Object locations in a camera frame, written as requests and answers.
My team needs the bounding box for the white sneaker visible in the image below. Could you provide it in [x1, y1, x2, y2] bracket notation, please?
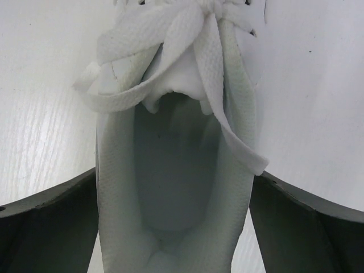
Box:
[72, 1, 268, 272]

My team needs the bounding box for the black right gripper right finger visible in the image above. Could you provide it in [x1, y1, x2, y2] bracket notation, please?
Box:
[250, 172, 363, 273]

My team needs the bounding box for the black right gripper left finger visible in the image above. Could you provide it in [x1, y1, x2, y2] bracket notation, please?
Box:
[1, 169, 98, 273]

